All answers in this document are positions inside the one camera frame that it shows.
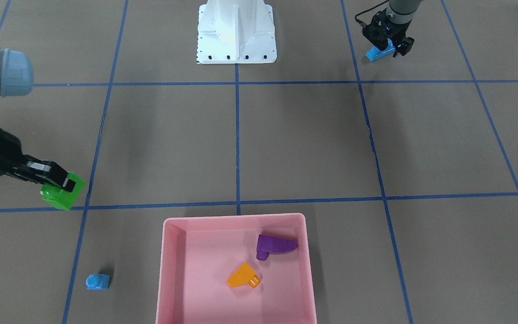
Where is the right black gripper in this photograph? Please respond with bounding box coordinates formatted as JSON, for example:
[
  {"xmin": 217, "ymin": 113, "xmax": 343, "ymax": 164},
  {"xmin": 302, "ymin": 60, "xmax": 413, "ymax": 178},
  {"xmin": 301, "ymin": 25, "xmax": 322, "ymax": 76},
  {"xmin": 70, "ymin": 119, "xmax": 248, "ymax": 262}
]
[{"xmin": 0, "ymin": 128, "xmax": 77, "ymax": 192}]

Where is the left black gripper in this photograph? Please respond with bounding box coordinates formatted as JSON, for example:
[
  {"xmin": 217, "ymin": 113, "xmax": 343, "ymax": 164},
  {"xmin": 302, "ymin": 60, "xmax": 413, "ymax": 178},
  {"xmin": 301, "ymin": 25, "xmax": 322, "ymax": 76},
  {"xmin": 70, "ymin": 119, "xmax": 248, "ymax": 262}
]
[{"xmin": 362, "ymin": 9, "xmax": 415, "ymax": 57}]

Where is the green block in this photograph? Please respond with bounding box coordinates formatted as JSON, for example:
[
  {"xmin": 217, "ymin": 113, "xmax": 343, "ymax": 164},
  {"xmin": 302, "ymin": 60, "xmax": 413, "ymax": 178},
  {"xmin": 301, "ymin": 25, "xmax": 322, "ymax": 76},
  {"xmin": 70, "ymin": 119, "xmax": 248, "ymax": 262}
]
[{"xmin": 40, "ymin": 172, "xmax": 86, "ymax": 211}]

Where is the long blue block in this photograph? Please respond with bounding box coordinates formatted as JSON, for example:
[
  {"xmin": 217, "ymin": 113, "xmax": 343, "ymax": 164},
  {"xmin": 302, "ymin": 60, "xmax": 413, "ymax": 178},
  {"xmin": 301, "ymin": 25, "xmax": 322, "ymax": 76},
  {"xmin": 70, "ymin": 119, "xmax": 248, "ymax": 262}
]
[{"xmin": 366, "ymin": 39, "xmax": 396, "ymax": 62}]

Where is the small blue block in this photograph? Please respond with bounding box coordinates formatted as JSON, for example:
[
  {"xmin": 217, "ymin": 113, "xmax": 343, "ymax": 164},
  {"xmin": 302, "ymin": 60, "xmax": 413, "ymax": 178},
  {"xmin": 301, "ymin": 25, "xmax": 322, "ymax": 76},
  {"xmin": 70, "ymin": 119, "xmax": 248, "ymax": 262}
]
[{"xmin": 85, "ymin": 274, "xmax": 111, "ymax": 291}]

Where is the orange block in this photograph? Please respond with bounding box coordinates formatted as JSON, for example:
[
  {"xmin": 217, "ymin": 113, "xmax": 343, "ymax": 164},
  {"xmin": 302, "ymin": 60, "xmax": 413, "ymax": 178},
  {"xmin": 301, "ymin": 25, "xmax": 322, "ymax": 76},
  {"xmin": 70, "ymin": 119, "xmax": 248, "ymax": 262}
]
[{"xmin": 226, "ymin": 262, "xmax": 261, "ymax": 288}]

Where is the purple block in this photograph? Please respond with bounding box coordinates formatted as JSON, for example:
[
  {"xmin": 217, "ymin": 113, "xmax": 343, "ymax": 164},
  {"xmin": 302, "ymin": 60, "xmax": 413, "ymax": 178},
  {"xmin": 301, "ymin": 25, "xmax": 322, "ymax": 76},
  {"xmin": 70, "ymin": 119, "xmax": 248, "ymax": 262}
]
[{"xmin": 255, "ymin": 234, "xmax": 298, "ymax": 262}]

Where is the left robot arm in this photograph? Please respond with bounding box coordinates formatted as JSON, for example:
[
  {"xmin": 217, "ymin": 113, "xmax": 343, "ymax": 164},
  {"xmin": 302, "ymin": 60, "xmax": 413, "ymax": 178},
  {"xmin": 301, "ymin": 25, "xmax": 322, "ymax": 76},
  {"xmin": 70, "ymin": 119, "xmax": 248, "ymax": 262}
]
[{"xmin": 358, "ymin": 0, "xmax": 421, "ymax": 57}]

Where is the pink plastic box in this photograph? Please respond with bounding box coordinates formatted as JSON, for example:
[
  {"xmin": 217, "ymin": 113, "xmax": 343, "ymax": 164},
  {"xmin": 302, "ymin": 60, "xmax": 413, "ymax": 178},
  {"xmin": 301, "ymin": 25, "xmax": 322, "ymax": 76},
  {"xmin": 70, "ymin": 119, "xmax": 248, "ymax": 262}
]
[{"xmin": 156, "ymin": 213, "xmax": 318, "ymax": 324}]

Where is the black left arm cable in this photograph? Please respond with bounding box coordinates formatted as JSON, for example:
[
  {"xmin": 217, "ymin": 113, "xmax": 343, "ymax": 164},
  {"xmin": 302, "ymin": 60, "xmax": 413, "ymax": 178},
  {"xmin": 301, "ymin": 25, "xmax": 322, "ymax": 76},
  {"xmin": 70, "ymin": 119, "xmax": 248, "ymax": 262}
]
[{"xmin": 354, "ymin": 0, "xmax": 392, "ymax": 27}]

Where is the white camera pedestal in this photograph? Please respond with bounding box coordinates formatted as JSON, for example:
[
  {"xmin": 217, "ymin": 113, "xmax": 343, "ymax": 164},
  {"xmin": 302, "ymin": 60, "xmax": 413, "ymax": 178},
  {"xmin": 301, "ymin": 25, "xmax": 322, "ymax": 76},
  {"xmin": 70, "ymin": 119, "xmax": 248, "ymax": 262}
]
[{"xmin": 196, "ymin": 0, "xmax": 277, "ymax": 64}]

